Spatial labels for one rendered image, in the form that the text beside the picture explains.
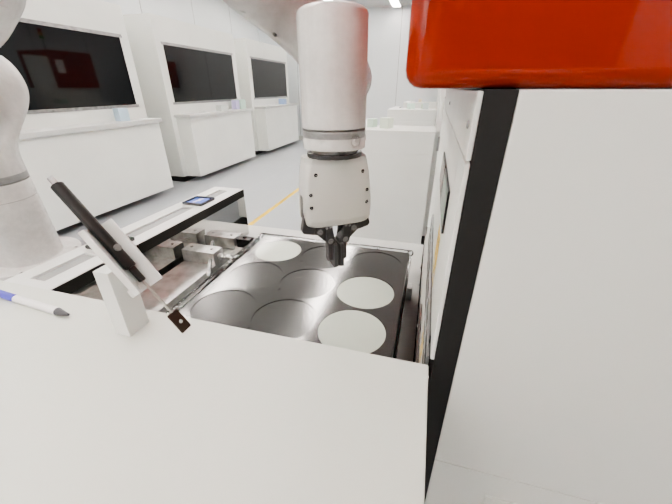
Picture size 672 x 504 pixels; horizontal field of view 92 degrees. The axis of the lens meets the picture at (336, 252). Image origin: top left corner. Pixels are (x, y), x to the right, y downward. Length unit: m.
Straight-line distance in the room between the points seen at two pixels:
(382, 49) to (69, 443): 8.40
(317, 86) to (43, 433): 0.42
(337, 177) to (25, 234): 0.71
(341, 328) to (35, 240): 0.71
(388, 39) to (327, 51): 8.09
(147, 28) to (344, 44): 4.83
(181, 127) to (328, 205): 4.75
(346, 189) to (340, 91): 0.12
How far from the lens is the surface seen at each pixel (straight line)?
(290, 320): 0.52
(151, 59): 5.20
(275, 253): 0.72
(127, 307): 0.44
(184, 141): 5.18
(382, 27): 8.55
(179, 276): 0.73
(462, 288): 0.30
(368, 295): 0.57
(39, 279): 0.68
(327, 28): 0.42
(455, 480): 0.51
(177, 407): 0.35
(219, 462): 0.31
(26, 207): 0.94
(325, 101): 0.42
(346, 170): 0.45
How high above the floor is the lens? 1.22
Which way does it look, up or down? 27 degrees down
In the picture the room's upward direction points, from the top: straight up
